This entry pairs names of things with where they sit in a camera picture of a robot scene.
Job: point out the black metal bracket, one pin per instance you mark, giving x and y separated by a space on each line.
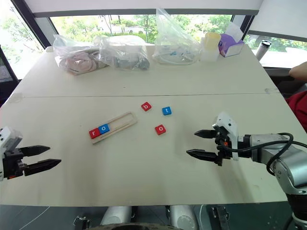
81 221
221 218

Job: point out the wooden letter tray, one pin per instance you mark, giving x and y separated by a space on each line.
124 121

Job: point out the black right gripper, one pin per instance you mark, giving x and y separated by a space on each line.
221 143

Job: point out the black mesh chair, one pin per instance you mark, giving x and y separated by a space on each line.
7 76

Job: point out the silver robot leg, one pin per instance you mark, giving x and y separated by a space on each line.
183 216
115 215

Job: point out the plastic bag with pink items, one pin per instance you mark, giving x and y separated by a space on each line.
76 61

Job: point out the blue tile letter o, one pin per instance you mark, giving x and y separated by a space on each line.
104 129

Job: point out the person's bare forearm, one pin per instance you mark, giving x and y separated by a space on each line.
298 70

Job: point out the red tile letter o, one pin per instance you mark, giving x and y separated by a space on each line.
160 129

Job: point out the red tile letter b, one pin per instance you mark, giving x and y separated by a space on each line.
146 106

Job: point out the blue tile letter t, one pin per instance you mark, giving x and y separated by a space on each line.
167 111

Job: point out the dark grey chair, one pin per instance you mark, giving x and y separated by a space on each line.
280 81

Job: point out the yellow plastic cup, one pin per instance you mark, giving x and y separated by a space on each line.
213 40

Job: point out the purple tissue box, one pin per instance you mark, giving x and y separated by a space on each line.
230 46

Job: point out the person's red clothing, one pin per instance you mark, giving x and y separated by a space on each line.
299 107

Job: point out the white roller blind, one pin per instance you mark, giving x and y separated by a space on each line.
280 16

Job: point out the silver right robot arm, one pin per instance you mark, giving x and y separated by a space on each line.
287 165

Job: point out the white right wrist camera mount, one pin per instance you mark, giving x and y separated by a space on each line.
229 125

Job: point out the white bottle with black lid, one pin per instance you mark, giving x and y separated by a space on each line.
263 51

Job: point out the plastic bag with grey items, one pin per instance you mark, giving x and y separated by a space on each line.
129 60

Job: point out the red tile letter r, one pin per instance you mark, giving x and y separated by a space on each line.
94 133

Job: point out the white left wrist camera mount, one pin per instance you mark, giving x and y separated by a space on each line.
8 140

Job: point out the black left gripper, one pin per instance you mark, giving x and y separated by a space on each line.
10 165

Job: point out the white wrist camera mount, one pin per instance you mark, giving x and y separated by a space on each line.
8 140
229 125

